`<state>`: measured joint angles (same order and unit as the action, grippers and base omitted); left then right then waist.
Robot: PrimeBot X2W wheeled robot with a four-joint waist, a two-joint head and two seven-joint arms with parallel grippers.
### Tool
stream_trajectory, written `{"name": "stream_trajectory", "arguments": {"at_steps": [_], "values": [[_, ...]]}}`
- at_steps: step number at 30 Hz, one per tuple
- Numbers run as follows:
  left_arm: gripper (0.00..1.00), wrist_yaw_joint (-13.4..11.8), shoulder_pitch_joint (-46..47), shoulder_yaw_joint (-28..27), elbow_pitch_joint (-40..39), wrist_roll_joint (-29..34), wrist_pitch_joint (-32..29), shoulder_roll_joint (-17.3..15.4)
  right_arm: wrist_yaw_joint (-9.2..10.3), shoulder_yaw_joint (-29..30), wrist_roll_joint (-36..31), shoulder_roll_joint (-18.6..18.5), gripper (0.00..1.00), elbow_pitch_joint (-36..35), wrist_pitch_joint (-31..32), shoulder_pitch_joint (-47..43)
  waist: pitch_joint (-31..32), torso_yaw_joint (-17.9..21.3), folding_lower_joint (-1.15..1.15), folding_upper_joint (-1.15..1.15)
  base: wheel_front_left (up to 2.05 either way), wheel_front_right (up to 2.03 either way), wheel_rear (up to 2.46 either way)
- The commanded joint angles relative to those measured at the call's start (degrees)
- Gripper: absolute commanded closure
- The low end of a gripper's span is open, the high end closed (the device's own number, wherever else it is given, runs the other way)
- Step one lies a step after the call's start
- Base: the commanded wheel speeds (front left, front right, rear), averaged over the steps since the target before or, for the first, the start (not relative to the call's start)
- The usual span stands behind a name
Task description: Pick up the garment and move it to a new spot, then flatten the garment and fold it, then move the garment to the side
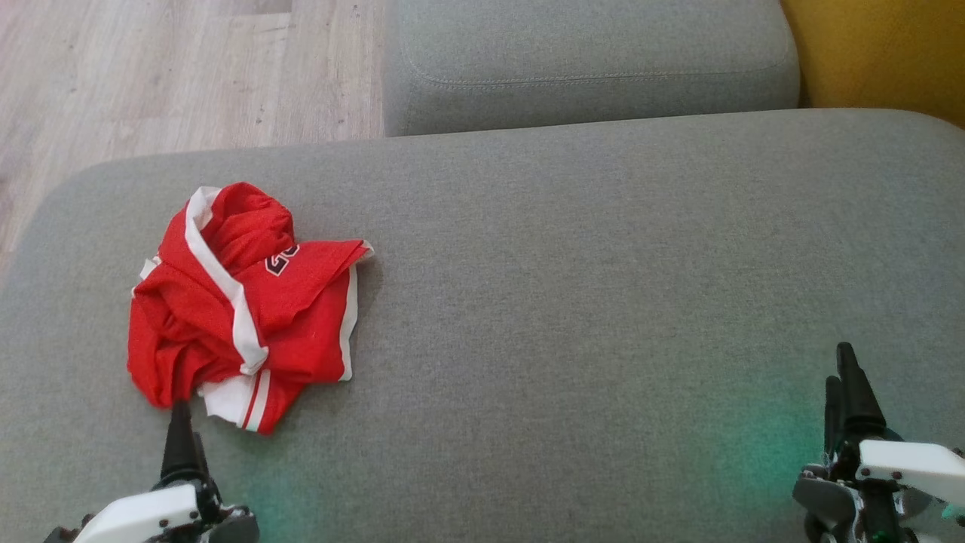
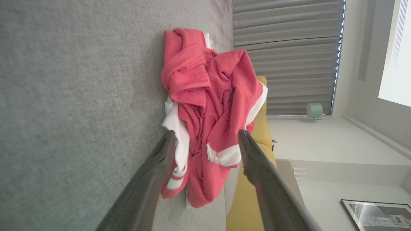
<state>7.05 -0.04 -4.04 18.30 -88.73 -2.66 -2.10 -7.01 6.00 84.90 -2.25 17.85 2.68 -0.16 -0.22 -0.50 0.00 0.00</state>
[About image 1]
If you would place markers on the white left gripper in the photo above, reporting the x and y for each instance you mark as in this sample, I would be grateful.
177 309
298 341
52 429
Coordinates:
143 516

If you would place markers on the grey sofa cushion block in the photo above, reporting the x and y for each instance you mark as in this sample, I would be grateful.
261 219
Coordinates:
588 53

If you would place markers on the red shorts white trim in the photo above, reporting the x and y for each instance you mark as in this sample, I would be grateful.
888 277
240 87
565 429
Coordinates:
301 302

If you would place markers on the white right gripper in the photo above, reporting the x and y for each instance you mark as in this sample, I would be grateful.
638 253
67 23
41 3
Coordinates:
912 461

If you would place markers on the mustard yellow panel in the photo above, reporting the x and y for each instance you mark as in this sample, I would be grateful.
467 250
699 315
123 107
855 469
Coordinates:
889 53

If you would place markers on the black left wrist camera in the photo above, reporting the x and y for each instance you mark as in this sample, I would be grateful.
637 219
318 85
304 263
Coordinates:
62 535

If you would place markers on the large grey sofa seat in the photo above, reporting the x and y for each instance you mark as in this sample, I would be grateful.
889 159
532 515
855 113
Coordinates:
565 302

